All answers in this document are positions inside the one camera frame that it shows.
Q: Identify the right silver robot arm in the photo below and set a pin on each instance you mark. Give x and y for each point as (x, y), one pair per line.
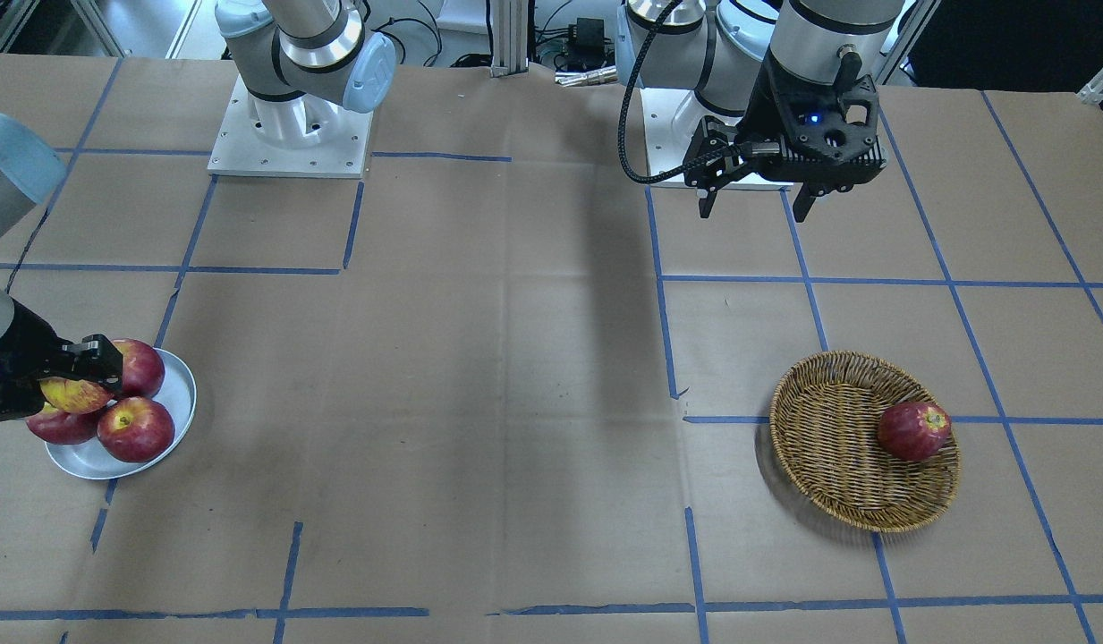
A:
(311, 73)

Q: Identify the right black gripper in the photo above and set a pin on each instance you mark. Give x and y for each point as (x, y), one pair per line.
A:
(19, 358)

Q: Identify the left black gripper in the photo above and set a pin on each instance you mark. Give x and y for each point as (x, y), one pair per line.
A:
(769, 109)

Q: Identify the yellow red apple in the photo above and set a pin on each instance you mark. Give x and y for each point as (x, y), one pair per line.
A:
(75, 396)

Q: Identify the brown wicker basket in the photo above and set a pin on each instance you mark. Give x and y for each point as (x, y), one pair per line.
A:
(823, 427)

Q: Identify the light blue plate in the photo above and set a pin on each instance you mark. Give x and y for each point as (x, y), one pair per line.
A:
(91, 461)

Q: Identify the dark red apple in basket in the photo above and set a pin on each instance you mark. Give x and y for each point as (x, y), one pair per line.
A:
(914, 430)

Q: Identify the aluminium frame post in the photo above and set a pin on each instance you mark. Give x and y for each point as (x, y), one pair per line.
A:
(510, 33)

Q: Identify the red apple on plate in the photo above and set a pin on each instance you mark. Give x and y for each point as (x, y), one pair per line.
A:
(136, 430)
(58, 427)
(143, 369)

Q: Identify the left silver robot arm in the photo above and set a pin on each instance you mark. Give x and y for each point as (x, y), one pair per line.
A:
(717, 50)

